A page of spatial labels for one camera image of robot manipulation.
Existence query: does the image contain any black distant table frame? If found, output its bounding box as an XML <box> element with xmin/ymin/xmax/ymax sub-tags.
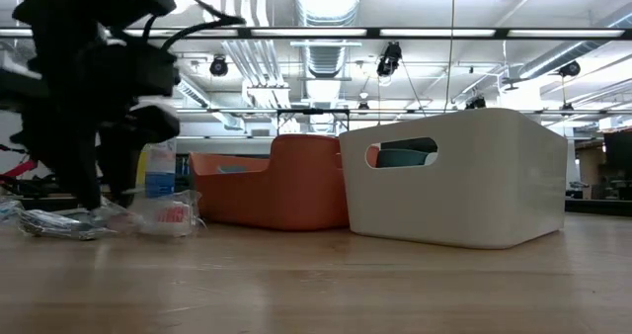
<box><xmin>275</xmin><ymin>108</ymin><xmax>352</xmax><ymax>136</ymax></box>

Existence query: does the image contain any teal plastic bin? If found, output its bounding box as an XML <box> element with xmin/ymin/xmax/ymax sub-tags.
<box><xmin>375</xmin><ymin>136</ymin><xmax>439</xmax><ymax>170</ymax></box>

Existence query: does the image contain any small clear-wrapped packet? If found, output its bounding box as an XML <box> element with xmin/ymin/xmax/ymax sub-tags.
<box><xmin>91</xmin><ymin>198</ymin><xmax>144</xmax><ymax>235</ymax></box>
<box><xmin>0</xmin><ymin>198</ymin><xmax>25</xmax><ymax>222</ymax></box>

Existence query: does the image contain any red bar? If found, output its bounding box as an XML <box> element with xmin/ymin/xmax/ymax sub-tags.
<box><xmin>0</xmin><ymin>158</ymin><xmax>39</xmax><ymax>183</ymax></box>

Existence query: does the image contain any black overhead camera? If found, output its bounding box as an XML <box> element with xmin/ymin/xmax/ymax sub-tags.
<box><xmin>375</xmin><ymin>41</ymin><xmax>403</xmax><ymax>78</ymax></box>

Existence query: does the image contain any silver ventilation duct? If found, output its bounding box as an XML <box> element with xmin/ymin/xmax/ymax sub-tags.
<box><xmin>294</xmin><ymin>0</ymin><xmax>363</xmax><ymax>133</ymax></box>

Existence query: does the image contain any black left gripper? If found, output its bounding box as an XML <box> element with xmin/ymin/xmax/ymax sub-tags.
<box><xmin>0</xmin><ymin>42</ymin><xmax>182</xmax><ymax>212</ymax></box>

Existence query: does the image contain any orange plastic bin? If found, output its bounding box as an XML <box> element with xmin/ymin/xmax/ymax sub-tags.
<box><xmin>189</xmin><ymin>133</ymin><xmax>353</xmax><ymax>232</ymax></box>

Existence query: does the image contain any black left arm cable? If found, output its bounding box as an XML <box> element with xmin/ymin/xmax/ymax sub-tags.
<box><xmin>142</xmin><ymin>0</ymin><xmax>247</xmax><ymax>53</ymax></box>

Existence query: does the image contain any thin hanging cable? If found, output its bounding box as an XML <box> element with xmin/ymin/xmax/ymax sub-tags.
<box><xmin>445</xmin><ymin>0</ymin><xmax>456</xmax><ymax>114</ymax></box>

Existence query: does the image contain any white plastic bin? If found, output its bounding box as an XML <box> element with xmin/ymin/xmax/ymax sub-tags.
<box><xmin>338</xmin><ymin>107</ymin><xmax>569</xmax><ymax>250</ymax></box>

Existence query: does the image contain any white disinfecting wipes canister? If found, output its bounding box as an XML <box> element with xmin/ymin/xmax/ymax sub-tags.
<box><xmin>136</xmin><ymin>138</ymin><xmax>178</xmax><ymax>200</ymax></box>

